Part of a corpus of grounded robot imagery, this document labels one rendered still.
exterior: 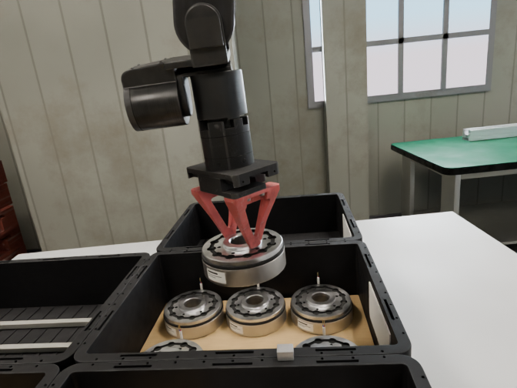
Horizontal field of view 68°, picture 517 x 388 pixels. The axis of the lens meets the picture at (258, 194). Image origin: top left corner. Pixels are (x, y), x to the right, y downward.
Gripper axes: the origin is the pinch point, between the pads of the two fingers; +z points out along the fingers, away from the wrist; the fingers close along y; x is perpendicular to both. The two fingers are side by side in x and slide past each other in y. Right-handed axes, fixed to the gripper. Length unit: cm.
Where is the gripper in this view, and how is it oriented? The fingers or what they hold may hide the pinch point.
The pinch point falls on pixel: (241, 235)
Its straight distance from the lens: 47.6
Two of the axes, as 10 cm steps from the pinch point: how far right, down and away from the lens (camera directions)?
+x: 7.5, -2.8, 6.0
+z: 1.3, 9.5, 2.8
